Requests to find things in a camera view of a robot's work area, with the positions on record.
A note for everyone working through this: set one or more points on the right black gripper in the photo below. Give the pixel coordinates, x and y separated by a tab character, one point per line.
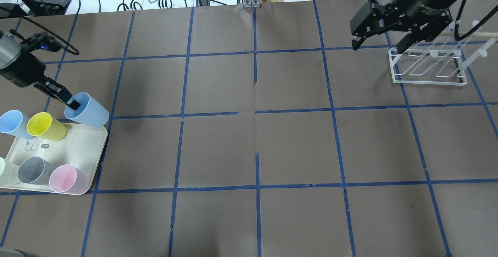
419	0

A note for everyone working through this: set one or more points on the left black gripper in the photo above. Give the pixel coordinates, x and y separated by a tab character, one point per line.
22	70

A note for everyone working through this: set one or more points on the light blue cup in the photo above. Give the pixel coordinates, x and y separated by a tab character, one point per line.
90	112

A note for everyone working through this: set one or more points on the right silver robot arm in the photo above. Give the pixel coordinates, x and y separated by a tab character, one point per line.
422	20

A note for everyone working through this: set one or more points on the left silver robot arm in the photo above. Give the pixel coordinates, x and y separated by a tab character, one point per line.
14	44

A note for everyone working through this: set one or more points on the yellow cup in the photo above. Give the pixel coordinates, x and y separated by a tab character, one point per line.
43	125

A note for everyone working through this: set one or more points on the blue cup at edge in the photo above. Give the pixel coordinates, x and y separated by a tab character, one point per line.
14	123

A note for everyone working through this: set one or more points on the grey cup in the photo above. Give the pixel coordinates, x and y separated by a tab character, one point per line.
35	171

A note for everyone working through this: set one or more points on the pink cup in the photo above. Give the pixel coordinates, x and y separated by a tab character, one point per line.
68	179

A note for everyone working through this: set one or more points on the pale green cup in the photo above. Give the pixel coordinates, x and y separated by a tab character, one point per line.
8	172

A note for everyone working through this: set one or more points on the cream plastic tray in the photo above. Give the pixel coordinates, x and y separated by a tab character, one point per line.
81	148

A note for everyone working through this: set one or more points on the brown paper table mat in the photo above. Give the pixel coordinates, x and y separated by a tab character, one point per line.
240	133

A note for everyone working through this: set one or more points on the white wire cup rack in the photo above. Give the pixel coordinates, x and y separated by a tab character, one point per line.
440	62

